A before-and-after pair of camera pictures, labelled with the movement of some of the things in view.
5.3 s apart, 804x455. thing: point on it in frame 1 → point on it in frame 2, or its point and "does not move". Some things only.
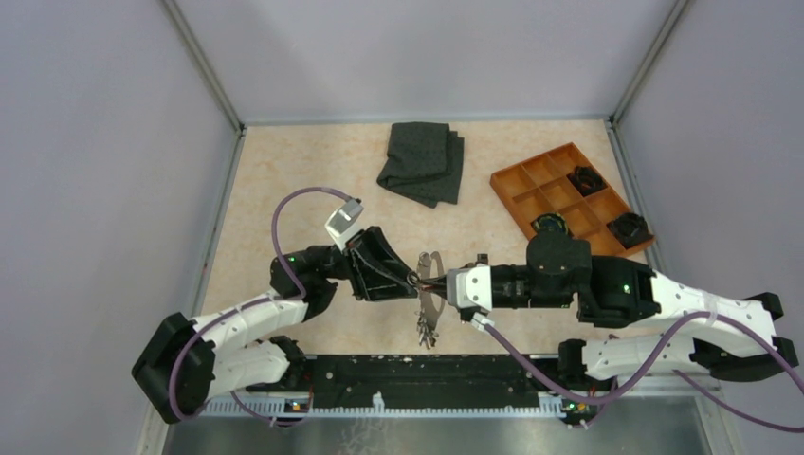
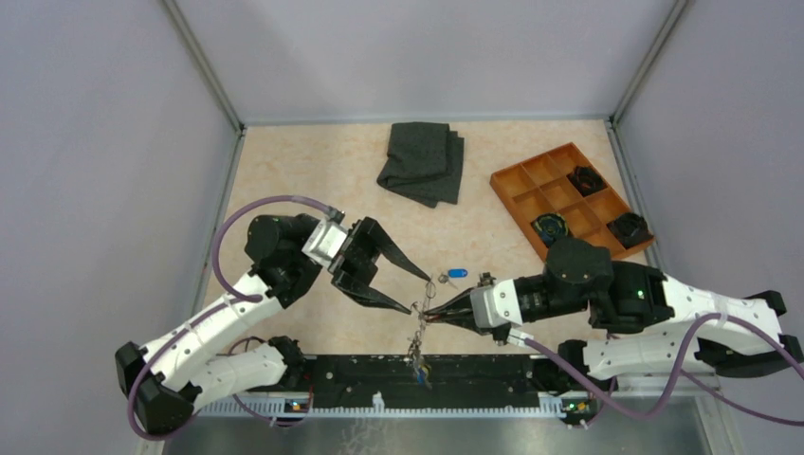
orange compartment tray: [538, 185] does not move
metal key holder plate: [429, 315] → [417, 337]
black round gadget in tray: [551, 227] does not move
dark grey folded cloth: [425, 162] does not move
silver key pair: [425, 336] → [422, 370]
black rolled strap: [630, 228] does not move
